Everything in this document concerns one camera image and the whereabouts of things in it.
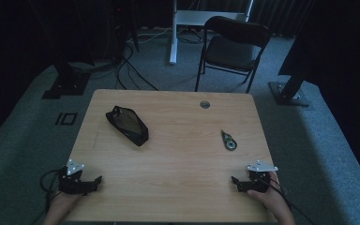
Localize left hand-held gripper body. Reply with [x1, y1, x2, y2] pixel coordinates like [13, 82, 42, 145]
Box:
[57, 158, 90, 195]

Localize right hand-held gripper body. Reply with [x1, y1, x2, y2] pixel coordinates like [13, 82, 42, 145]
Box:
[247, 159, 279, 193]

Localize black mesh pencil case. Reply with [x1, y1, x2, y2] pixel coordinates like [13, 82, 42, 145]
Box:
[105, 105, 150, 147]

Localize person's right hand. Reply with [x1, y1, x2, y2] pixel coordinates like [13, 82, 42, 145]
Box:
[247, 172, 287, 210]

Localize person's left hand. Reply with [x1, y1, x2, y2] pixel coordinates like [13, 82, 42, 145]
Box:
[48, 192, 83, 217]

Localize black metal stand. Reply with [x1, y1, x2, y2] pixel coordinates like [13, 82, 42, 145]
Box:
[268, 0, 315, 108]
[27, 0, 92, 100]

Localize black folding chair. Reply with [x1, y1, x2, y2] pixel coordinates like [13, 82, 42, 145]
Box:
[195, 16, 273, 94]

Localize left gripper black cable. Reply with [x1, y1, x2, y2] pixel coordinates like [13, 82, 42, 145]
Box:
[31, 168, 64, 225]

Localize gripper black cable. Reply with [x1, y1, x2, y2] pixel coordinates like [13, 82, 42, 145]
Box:
[258, 177, 317, 225]
[31, 168, 64, 225]

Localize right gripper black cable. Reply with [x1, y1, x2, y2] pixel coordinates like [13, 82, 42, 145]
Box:
[258, 177, 317, 225]

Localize black floor cables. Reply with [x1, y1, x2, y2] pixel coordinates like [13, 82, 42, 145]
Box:
[68, 31, 160, 92]

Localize white floor cable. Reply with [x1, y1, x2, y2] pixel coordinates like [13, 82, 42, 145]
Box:
[127, 27, 173, 45]

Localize white desk frame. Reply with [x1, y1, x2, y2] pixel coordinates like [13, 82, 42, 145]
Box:
[168, 0, 255, 66]

